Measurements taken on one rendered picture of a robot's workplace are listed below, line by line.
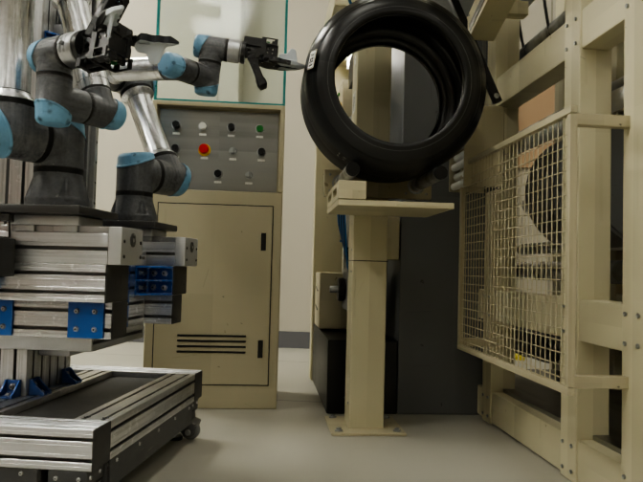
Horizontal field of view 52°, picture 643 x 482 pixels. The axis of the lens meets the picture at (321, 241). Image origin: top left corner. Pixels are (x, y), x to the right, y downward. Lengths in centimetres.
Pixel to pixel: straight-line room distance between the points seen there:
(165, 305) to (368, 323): 76
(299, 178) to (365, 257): 252
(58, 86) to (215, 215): 133
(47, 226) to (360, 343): 122
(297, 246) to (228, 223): 213
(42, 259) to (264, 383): 135
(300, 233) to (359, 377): 252
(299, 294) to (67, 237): 332
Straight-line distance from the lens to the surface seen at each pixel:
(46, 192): 168
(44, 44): 158
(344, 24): 216
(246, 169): 282
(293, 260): 483
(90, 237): 163
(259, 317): 274
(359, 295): 241
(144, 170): 216
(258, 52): 223
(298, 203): 485
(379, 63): 253
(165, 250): 209
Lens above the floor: 59
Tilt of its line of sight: 2 degrees up
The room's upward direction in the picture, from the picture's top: 2 degrees clockwise
